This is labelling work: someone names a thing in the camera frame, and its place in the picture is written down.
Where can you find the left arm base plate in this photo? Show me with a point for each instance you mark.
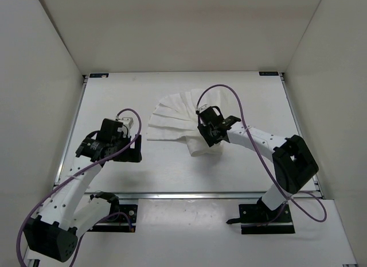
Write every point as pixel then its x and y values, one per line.
pixel 122 223

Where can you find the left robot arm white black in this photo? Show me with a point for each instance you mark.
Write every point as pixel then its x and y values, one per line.
pixel 56 225

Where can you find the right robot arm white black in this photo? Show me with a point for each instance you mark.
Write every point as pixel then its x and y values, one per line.
pixel 294 165

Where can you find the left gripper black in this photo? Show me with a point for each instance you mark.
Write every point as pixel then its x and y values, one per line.
pixel 133 153

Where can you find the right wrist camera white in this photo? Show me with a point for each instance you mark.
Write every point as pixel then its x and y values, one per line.
pixel 201 109

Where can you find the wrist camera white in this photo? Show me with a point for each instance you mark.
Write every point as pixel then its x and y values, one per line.
pixel 127 122
pixel 201 109

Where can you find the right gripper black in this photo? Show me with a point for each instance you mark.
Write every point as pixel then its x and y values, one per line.
pixel 203 130

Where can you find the white pleated skirt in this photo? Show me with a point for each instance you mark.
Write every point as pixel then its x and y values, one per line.
pixel 175 119

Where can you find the blue label right corner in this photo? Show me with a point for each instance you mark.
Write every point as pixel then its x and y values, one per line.
pixel 268 73

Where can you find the aluminium front table rail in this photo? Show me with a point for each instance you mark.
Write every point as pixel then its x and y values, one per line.
pixel 188 195

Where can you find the blue label left corner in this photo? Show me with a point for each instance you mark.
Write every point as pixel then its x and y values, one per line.
pixel 98 75

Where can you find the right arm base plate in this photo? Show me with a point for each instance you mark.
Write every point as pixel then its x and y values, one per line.
pixel 253 219

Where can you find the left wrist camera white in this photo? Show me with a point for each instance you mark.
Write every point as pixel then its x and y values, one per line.
pixel 127 122

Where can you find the blue label corner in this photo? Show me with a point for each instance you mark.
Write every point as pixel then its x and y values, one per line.
pixel 268 73
pixel 98 75

